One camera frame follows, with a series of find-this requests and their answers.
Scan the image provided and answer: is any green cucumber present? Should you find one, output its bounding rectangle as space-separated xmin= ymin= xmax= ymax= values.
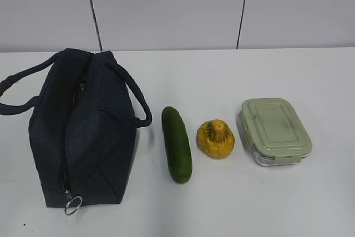
xmin=161 ymin=106 xmax=192 ymax=184

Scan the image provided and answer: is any dark blue fabric lunch bag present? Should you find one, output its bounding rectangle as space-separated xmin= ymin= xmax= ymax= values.
xmin=1 ymin=48 xmax=152 ymax=209

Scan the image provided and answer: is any metal zipper pull ring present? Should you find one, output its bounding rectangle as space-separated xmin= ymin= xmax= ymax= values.
xmin=64 ymin=189 xmax=83 ymax=216

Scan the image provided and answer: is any green lidded glass container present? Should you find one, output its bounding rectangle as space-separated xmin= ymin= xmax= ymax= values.
xmin=238 ymin=98 xmax=313 ymax=167

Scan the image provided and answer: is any yellow squash toy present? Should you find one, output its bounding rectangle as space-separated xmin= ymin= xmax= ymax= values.
xmin=197 ymin=119 xmax=235 ymax=159

